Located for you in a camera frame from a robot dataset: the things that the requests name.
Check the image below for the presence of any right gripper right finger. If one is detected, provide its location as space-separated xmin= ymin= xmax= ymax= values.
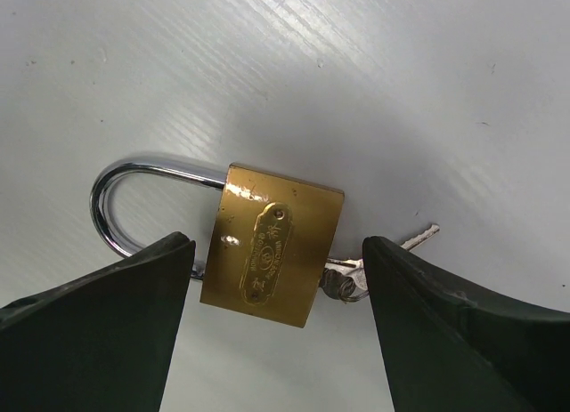
xmin=362 ymin=237 xmax=569 ymax=411

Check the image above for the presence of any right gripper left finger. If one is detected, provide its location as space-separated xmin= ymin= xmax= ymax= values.
xmin=1 ymin=232 xmax=195 ymax=411

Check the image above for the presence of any brass padlock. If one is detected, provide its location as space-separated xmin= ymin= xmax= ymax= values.
xmin=90 ymin=156 xmax=345 ymax=328

